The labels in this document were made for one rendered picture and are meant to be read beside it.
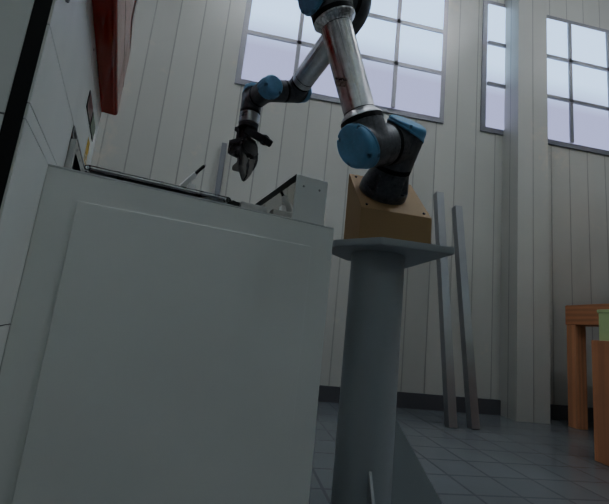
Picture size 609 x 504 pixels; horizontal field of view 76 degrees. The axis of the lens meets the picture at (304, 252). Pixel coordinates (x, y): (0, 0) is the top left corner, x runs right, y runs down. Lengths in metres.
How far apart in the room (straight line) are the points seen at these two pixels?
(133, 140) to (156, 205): 2.67
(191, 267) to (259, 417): 0.36
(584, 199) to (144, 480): 4.37
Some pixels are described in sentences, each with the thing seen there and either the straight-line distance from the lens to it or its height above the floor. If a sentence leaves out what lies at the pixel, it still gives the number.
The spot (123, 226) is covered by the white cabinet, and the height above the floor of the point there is 0.73.
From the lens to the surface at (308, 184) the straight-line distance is 1.06.
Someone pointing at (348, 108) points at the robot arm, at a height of 1.14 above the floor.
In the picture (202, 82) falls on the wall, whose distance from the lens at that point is 3.71.
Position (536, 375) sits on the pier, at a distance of 3.82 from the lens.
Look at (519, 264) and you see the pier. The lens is 3.78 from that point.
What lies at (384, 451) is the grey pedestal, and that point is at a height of 0.27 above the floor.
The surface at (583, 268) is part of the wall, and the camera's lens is 4.49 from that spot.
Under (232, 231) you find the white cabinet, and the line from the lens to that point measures 0.89.
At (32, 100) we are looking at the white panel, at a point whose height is 0.85.
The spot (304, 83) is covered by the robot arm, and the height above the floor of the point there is 1.39.
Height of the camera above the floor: 0.57
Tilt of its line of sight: 10 degrees up
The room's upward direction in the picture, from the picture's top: 6 degrees clockwise
